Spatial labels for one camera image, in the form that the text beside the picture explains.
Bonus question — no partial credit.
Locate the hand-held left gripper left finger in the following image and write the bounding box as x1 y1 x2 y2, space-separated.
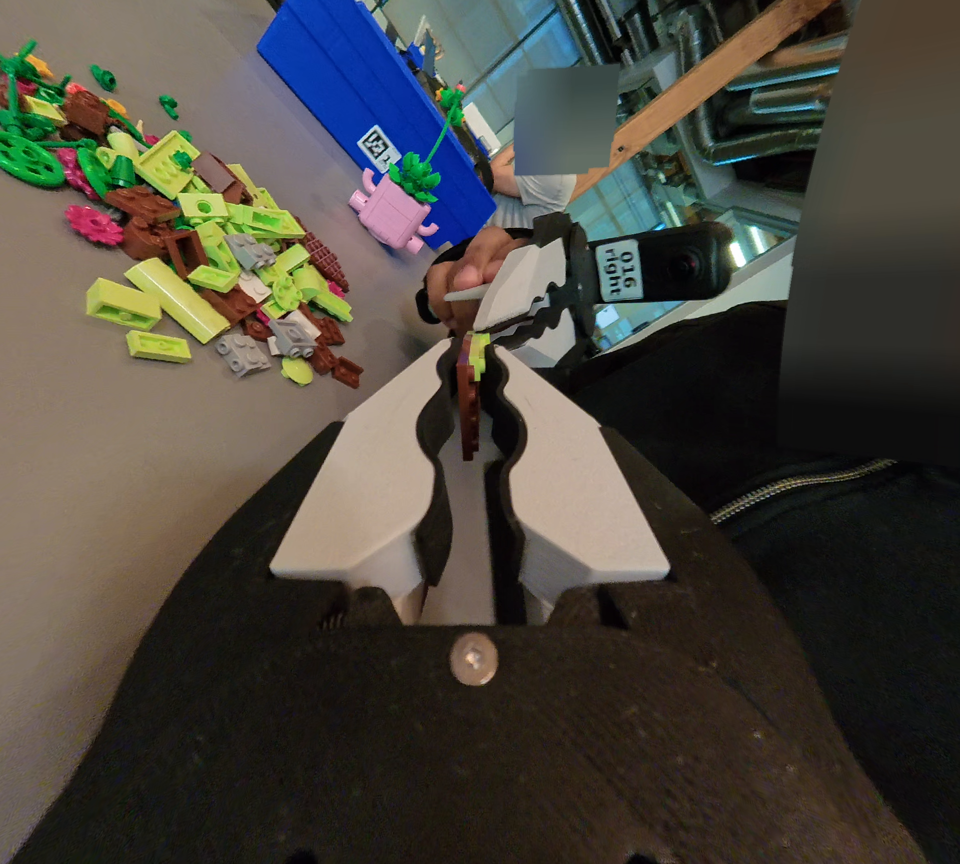
268 337 457 625

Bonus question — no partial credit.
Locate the person's right hand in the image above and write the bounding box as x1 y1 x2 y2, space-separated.
423 225 540 334

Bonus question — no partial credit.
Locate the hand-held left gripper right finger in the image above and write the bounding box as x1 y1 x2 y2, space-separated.
487 345 671 625

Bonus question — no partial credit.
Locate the pile of toy bricks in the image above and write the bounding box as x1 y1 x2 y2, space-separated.
0 39 366 389

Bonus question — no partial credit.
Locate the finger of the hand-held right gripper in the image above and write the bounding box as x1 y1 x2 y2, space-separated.
491 293 585 351
472 238 573 330

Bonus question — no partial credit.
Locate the lime and brown brick assembly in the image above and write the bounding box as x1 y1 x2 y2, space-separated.
456 330 492 462

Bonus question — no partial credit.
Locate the wooden beam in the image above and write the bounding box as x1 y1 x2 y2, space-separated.
570 0 845 201

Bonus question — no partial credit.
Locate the blue plastic bin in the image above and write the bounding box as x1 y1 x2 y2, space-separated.
256 0 498 235

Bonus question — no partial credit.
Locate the toy flower in pink pot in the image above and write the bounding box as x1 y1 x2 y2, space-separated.
348 83 470 254

